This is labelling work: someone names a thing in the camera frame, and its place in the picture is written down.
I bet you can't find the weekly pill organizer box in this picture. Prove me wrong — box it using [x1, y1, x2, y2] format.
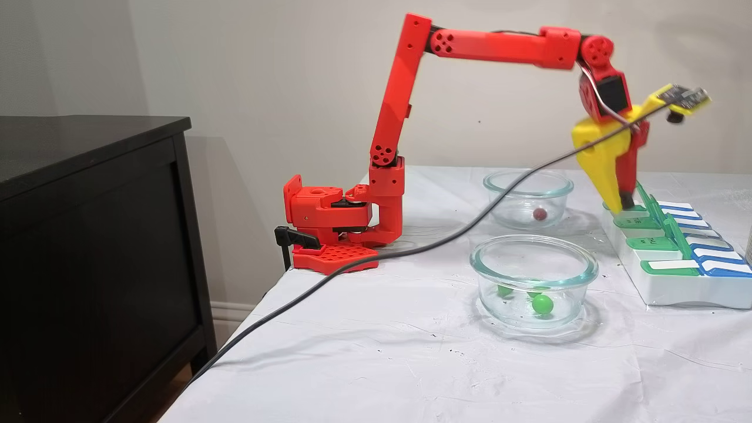
[602, 181, 752, 309]

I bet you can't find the small glass bowl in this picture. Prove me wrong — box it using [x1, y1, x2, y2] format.
[483, 169, 575, 231]

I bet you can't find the large glass bowl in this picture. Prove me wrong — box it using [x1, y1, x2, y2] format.
[470, 235, 600, 330]

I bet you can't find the white tablecloth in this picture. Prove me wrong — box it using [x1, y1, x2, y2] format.
[159, 166, 752, 423]

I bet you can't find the black table clamp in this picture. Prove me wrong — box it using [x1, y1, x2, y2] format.
[274, 226, 322, 271]

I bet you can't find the white baseboard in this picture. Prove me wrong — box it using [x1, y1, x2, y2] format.
[210, 301, 262, 347]

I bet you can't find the black wooden cabinet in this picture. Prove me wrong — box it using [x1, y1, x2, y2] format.
[0, 116, 217, 423]

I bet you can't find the camera circuit board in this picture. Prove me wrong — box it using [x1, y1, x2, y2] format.
[655, 84, 711, 124]

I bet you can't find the black camera cable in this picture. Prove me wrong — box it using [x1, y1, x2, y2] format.
[187, 105, 656, 385]

